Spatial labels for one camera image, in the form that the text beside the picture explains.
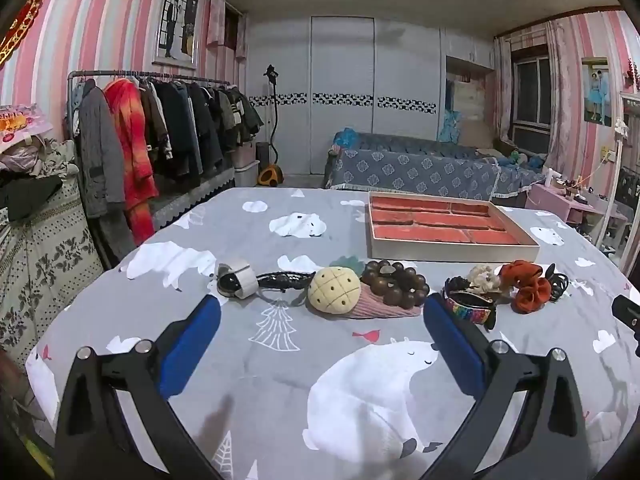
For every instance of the large window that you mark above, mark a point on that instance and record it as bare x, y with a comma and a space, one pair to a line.
532, 105

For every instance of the teal hanging garment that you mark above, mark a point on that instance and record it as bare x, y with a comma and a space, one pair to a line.
448, 125

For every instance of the pile of clothes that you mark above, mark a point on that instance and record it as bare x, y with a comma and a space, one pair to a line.
30, 165

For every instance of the sofa with blue patterned cover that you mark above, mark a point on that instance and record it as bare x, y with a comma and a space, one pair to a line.
415, 170

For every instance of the red and gold wall decoration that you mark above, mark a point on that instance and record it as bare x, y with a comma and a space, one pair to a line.
20, 25

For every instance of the grey polar bear printed blanket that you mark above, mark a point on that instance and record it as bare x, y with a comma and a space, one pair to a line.
300, 360

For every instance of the metal clothes rack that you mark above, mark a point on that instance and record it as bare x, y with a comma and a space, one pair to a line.
150, 76

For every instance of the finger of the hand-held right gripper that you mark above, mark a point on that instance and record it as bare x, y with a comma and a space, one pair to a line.
627, 311

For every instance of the pink side table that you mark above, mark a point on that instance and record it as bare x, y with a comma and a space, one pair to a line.
555, 200

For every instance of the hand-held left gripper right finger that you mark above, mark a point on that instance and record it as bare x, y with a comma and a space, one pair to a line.
452, 342

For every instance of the framed wedding wall poster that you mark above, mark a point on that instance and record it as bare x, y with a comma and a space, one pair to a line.
176, 20

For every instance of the beige scrunchie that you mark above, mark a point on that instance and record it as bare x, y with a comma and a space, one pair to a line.
484, 280

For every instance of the row of hanging clothes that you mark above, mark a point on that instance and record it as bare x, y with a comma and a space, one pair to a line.
165, 125

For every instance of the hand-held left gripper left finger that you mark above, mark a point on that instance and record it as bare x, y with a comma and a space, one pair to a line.
192, 340

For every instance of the white wardrobe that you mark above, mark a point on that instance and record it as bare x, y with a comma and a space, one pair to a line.
345, 110

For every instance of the beige tray with red lining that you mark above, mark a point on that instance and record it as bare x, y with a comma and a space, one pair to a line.
450, 225

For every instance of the white band with black dome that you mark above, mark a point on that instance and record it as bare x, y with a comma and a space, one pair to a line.
237, 280

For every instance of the black round hair clip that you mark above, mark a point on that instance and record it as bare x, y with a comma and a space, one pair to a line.
462, 287

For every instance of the pineapple bun plush hair clip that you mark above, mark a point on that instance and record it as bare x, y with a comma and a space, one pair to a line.
334, 291

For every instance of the black hair claw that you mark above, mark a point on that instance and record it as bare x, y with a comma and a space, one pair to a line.
559, 282

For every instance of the white framed standing mirror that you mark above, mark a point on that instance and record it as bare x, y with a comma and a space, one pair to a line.
620, 185

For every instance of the garment steamer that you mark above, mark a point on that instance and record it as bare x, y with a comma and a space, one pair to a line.
272, 170

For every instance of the pink floral curtain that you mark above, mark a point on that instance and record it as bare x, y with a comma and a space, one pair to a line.
567, 95

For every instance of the teal hair accessory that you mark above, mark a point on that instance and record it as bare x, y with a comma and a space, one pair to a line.
347, 262

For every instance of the small window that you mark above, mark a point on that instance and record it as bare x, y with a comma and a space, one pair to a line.
235, 30

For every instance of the blue bag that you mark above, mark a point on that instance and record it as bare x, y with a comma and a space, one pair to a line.
345, 140

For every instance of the pink knitted cloth pouch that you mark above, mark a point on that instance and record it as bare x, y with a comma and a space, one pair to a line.
385, 311

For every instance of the wall poster with blue dress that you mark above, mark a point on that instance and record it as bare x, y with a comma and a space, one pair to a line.
595, 91

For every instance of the short pink curtain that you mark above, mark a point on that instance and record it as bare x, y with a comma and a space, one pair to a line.
216, 19

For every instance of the floral patterned cover cloth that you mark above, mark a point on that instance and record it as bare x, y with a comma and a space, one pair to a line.
45, 260

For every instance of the orange scrunchie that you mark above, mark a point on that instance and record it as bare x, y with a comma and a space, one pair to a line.
530, 285

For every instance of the translucent storage box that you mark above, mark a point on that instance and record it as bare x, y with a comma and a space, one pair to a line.
246, 167

